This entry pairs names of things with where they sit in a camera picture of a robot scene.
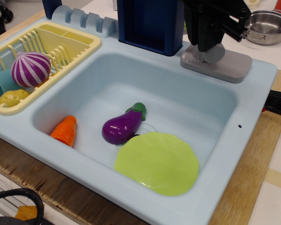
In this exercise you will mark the light blue toy sink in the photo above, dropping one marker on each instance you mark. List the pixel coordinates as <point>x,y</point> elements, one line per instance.
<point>216,118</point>

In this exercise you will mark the orange toy carrot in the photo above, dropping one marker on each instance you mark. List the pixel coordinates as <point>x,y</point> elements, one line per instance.
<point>65,131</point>

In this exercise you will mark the yellow toy potato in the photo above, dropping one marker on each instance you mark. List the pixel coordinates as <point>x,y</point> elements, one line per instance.
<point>13,97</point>

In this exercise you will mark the stainless steel pot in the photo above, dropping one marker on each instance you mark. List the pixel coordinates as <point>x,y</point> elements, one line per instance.
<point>264,27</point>

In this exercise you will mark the purple toy eggplant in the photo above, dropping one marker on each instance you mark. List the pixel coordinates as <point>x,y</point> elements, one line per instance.
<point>120,129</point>

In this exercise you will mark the yellow dish rack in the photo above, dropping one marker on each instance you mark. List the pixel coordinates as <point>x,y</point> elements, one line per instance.
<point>65,47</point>

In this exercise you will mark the cream plastic toy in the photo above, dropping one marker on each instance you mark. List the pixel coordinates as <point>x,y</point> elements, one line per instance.
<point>252,3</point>

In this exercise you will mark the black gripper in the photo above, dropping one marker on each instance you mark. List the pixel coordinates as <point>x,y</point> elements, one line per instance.
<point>208,20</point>

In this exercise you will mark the grey toy faucet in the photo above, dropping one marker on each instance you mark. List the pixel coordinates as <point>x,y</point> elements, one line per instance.
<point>217,62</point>

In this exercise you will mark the teal plastic cup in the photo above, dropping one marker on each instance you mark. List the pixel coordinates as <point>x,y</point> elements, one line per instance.
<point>6,82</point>

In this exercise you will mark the orange tape piece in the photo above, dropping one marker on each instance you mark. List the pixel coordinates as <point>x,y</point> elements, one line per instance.
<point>28,212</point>

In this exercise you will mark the lime green plate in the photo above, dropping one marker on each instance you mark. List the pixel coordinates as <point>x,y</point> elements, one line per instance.
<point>161,162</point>

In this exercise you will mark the dark blue box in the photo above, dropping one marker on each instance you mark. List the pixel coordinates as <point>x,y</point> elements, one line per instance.
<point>154,25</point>

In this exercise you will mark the black clamp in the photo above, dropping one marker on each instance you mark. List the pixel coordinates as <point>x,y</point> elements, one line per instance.
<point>273,102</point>

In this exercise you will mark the purple striped toy onion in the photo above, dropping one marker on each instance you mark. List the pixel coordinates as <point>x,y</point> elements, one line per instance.
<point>30,69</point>

